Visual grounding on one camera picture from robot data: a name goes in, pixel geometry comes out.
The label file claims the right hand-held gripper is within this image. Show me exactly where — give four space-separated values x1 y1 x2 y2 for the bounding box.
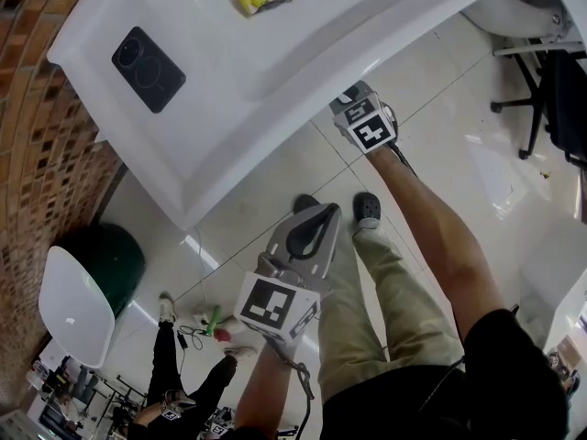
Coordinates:
328 80 399 155

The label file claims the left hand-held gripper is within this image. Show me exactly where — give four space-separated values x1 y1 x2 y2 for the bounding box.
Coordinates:
233 203 343 362

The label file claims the person's left forearm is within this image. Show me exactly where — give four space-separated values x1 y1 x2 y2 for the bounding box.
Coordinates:
233 341 305 440

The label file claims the person's right forearm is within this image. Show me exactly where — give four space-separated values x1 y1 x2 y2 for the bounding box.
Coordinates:
365 146 506 344

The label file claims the white vanity cabinet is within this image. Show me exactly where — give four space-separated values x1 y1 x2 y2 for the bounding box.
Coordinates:
45 0 538 232

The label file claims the person's left dark shoe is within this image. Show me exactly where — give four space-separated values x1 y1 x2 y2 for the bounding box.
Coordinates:
292 193 322 215

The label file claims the person's dark shoe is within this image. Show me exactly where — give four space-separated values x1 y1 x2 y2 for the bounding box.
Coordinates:
292 193 322 215
351 192 382 224

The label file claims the person's right dark shoe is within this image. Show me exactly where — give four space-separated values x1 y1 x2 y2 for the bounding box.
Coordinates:
351 192 382 224

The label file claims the green bottle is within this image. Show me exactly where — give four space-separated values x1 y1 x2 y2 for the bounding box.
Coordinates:
206 304 223 337

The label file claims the white round tub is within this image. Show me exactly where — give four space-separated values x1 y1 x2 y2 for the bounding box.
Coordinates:
460 0 574 41

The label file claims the black office chair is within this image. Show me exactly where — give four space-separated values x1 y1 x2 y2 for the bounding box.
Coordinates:
490 47 587 170

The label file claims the dark green round bin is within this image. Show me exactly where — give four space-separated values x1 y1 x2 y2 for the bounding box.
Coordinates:
57 222 147 321

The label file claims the person's black shirt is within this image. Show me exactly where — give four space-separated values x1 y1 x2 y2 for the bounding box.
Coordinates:
319 307 570 440

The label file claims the black smartphone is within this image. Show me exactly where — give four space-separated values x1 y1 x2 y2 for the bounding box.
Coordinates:
111 26 187 115

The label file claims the white board panel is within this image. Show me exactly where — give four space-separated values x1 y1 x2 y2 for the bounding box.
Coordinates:
518 229 587 353

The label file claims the white shell chair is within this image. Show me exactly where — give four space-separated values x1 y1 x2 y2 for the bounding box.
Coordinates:
38 245 116 369

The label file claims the cluttered metal rack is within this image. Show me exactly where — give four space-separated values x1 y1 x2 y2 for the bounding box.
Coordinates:
25 355 152 440

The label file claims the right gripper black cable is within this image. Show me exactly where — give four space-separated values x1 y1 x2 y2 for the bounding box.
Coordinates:
388 138 419 179

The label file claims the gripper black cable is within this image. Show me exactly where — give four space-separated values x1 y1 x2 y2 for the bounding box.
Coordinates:
388 138 419 179
269 336 318 440

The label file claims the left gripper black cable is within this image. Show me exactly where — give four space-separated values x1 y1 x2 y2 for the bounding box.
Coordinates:
269 336 318 440

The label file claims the black floor cable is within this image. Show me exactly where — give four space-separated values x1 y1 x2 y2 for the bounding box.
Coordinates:
176 324 205 352

